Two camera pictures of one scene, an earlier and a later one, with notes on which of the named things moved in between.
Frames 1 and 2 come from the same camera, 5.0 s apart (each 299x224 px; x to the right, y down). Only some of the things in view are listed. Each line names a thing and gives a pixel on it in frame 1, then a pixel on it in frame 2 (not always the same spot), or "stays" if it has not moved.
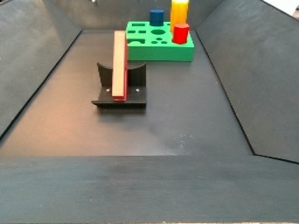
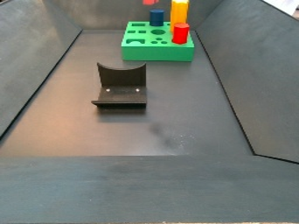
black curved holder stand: (134, 92) stays
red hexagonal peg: (180, 33) stays
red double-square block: (118, 66) → (149, 3)
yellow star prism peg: (178, 12) stays
